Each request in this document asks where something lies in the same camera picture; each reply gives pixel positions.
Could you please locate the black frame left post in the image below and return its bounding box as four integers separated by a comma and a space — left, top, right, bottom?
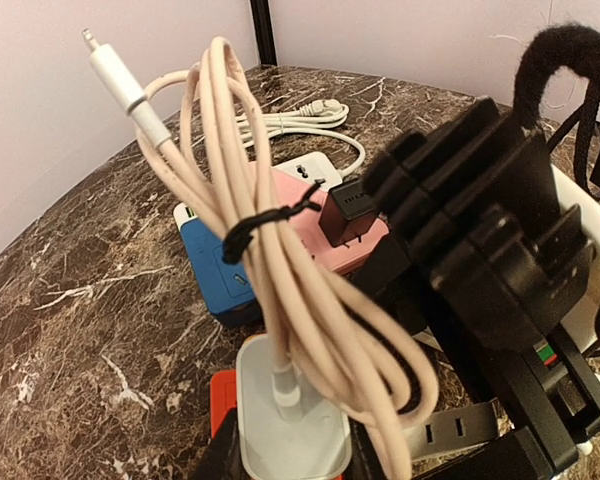
249, 0, 278, 66

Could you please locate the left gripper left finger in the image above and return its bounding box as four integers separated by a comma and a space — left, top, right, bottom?
194, 408, 243, 480

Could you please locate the white power strip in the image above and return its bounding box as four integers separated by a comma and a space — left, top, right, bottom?
172, 151, 346, 226

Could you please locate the white two-pin adapter plug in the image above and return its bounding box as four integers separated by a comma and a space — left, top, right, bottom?
403, 402, 500, 461

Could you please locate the pink triangular power strip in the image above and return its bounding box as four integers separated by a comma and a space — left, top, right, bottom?
289, 179, 389, 274

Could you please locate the white USB charger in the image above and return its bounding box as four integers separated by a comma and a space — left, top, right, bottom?
236, 334, 352, 479

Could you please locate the blue cube socket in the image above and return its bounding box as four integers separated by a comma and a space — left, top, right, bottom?
174, 205, 262, 328

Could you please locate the red cube socket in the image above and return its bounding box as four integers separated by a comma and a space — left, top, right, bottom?
210, 370, 237, 451

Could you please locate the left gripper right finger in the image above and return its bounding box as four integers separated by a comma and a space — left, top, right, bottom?
354, 98, 600, 479

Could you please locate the black TP-Link adapter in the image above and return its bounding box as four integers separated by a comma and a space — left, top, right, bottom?
318, 179, 377, 247

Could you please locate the white strip power cord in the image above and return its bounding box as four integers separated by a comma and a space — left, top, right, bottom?
234, 98, 367, 179

